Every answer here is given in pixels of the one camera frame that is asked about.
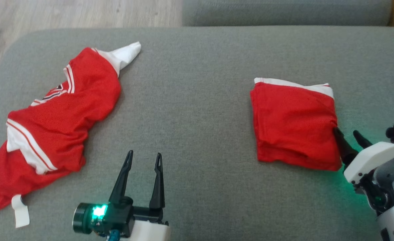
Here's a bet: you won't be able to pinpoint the red shorts with white band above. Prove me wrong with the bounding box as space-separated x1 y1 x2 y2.
250 78 343 172

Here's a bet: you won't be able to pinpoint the grey fabric sofa seat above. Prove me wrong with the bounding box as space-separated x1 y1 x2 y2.
0 26 394 241

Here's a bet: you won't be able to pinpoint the grey sofa cushion block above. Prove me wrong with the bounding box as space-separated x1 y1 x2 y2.
182 0 394 27

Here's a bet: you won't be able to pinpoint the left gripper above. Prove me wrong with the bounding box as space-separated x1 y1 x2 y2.
72 150 171 241

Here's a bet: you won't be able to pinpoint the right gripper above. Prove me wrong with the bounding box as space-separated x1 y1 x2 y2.
333 128 394 185

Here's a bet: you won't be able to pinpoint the red white sports jersey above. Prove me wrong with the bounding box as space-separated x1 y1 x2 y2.
0 41 142 229

